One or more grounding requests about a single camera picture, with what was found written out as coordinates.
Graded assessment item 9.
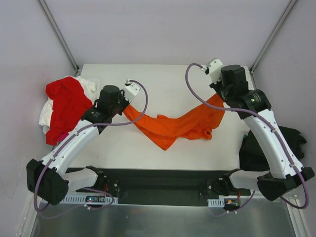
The orange t-shirt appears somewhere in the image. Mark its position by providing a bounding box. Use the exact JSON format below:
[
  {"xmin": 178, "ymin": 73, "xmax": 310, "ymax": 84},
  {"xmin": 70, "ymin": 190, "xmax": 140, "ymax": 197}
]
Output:
[{"xmin": 134, "ymin": 104, "xmax": 225, "ymax": 151}]

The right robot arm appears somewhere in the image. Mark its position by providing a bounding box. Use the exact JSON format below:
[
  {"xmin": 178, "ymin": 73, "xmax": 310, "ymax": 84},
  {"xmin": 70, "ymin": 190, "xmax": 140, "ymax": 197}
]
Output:
[{"xmin": 207, "ymin": 60, "xmax": 315, "ymax": 201}]

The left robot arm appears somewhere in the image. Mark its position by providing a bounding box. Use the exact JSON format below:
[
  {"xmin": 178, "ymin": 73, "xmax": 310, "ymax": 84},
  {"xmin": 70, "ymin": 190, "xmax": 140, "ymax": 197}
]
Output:
[{"xmin": 26, "ymin": 82, "xmax": 140, "ymax": 205}]

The black t-shirt stack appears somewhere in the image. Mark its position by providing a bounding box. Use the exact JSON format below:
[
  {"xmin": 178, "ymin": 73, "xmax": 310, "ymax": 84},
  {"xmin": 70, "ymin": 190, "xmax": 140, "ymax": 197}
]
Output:
[{"xmin": 239, "ymin": 126, "xmax": 307, "ymax": 171}]

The red t-shirt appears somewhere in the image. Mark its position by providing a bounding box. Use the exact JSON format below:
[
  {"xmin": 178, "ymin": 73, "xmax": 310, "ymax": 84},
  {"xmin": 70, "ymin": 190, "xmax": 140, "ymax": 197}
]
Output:
[{"xmin": 45, "ymin": 76, "xmax": 92, "ymax": 146}]

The pink garment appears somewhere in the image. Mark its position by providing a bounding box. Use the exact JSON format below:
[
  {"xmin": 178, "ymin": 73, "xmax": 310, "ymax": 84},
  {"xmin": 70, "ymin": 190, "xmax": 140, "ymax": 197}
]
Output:
[{"xmin": 57, "ymin": 133, "xmax": 69, "ymax": 142}]

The white t-shirt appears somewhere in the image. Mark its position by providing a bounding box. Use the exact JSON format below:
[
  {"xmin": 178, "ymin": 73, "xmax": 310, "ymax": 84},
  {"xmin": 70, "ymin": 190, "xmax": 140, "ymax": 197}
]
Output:
[{"xmin": 39, "ymin": 76, "xmax": 101, "ymax": 134}]

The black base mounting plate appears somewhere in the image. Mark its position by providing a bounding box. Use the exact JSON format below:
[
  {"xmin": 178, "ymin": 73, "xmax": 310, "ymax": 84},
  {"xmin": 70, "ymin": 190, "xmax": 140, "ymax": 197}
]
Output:
[{"xmin": 66, "ymin": 167, "xmax": 257, "ymax": 206}]

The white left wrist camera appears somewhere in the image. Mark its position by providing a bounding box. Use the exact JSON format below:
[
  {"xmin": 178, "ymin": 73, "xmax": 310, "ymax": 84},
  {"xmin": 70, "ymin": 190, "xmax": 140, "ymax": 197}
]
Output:
[{"xmin": 123, "ymin": 80, "xmax": 141, "ymax": 103}]

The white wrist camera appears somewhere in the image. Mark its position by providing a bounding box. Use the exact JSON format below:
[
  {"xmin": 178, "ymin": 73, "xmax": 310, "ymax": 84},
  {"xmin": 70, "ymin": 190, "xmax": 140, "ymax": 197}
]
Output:
[
  {"xmin": 202, "ymin": 58, "xmax": 224, "ymax": 84},
  {"xmin": 123, "ymin": 80, "xmax": 141, "ymax": 103}
]

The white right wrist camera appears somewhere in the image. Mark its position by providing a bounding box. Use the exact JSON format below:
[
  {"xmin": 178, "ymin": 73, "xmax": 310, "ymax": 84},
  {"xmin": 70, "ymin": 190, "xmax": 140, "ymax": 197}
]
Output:
[{"xmin": 202, "ymin": 58, "xmax": 224, "ymax": 84}]

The left aluminium frame post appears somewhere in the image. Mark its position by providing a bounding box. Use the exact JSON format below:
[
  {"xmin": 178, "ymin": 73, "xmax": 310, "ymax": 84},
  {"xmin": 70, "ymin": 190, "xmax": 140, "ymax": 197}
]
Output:
[{"xmin": 37, "ymin": 0, "xmax": 81, "ymax": 76}]

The aluminium frame post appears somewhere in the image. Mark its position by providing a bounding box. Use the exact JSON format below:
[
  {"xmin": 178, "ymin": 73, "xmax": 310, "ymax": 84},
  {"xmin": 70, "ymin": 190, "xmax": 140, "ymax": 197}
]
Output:
[
  {"xmin": 37, "ymin": 0, "xmax": 81, "ymax": 76},
  {"xmin": 249, "ymin": 0, "xmax": 299, "ymax": 75}
]

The right aluminium frame post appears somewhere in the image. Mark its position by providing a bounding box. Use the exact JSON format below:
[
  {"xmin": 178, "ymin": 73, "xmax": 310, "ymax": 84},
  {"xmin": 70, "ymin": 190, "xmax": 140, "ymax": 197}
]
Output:
[{"xmin": 249, "ymin": 0, "xmax": 299, "ymax": 75}]

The left slotted cable duct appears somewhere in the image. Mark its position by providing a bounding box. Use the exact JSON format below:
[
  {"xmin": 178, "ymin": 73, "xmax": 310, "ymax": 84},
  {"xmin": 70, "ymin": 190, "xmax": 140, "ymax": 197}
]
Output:
[{"xmin": 60, "ymin": 194, "xmax": 118, "ymax": 205}]

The slotted cable duct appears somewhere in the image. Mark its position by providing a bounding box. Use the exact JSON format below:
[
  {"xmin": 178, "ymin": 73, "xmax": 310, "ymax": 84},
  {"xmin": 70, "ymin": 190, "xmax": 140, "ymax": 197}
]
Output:
[
  {"xmin": 207, "ymin": 198, "xmax": 225, "ymax": 208},
  {"xmin": 60, "ymin": 194, "xmax": 118, "ymax": 205}
]

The right slotted cable duct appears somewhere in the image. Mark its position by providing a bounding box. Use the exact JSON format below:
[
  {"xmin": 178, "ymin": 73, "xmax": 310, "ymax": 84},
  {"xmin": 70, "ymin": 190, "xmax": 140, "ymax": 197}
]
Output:
[{"xmin": 207, "ymin": 198, "xmax": 225, "ymax": 208}]

